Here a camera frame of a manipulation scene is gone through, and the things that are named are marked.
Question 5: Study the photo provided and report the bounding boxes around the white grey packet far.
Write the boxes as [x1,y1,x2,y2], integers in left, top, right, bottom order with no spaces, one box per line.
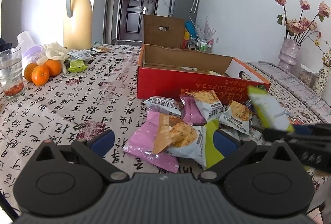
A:
[67,49,94,60]

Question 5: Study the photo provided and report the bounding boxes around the pink snack packet large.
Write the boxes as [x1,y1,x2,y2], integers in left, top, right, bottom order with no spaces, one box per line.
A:
[122,111,179,173]

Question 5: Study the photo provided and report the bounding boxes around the orange fruit right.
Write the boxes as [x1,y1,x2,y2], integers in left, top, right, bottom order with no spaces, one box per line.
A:
[44,59,62,77]

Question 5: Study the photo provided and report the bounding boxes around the green snack packet far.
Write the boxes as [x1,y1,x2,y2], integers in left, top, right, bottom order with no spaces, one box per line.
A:
[68,60,88,73]

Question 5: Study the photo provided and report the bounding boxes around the small floral vase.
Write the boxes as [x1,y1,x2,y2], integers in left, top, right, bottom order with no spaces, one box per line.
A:
[313,64,330,97]

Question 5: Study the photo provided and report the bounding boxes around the white cracker packet front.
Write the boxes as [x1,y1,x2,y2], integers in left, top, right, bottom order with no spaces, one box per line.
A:
[153,114,206,167]

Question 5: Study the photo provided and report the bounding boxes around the white cracker packet back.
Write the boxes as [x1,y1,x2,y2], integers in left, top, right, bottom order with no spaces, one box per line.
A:
[186,90,224,122]

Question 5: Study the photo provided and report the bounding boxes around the pink patterned folded cloth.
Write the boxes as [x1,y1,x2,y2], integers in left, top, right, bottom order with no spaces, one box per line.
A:
[249,62,330,124]

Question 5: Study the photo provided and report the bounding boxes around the orange fruit front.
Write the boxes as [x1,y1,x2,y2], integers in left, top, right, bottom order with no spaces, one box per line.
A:
[31,65,50,86]

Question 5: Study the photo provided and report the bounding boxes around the white cracker packet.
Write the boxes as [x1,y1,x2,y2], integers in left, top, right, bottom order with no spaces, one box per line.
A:
[153,114,206,167]
[219,101,252,135]
[186,90,224,122]

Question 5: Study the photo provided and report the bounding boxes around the orange fruit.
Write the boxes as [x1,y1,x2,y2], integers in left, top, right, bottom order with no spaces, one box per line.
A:
[44,59,62,77]
[24,63,38,82]
[31,65,50,86]

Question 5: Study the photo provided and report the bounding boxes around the pink snack packet small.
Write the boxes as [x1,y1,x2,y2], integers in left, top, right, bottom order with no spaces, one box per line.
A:
[180,95,206,126]

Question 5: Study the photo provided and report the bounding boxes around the pink textured vase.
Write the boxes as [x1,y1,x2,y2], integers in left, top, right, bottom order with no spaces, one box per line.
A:
[278,37,301,72]

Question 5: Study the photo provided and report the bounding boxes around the glass jar with lid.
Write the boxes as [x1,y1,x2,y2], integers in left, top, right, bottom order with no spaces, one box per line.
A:
[299,64,317,89]

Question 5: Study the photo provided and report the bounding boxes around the white tissue pack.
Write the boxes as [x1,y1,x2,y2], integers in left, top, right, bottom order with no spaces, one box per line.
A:
[17,31,46,74]

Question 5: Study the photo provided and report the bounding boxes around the green white snack packet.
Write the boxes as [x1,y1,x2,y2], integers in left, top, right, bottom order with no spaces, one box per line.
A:
[247,86,295,132]

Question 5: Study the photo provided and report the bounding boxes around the red cardboard snack box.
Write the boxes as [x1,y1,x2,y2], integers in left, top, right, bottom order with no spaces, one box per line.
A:
[137,44,270,104]

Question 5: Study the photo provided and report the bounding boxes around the glass cup with goji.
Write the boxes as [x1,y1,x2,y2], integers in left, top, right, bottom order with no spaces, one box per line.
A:
[0,48,24,98]

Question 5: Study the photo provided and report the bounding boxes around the wire storage rack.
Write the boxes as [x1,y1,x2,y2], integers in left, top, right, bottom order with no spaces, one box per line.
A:
[187,35,214,53]

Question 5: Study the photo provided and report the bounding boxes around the dried pink roses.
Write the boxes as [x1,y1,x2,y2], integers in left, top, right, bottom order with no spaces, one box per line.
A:
[275,0,330,46]

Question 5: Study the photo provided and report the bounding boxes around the calligraphy print tablecloth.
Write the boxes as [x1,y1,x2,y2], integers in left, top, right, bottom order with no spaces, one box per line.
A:
[1,45,165,210]

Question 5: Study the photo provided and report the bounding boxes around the dark brown entrance door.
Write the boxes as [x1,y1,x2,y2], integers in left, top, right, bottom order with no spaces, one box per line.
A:
[118,0,158,42]

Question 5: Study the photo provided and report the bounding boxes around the white rubber glove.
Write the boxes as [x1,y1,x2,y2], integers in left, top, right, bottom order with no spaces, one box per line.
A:
[36,42,70,74]

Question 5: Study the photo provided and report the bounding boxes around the yellow thermos jug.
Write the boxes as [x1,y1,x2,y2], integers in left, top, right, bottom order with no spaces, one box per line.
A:
[63,0,92,50]

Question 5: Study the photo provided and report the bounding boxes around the cracker packet by thermos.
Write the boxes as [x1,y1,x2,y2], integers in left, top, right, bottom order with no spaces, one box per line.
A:
[92,46,111,53]

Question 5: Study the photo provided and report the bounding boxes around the orange fruit left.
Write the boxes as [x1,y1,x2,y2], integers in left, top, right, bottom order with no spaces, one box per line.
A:
[24,63,38,82]

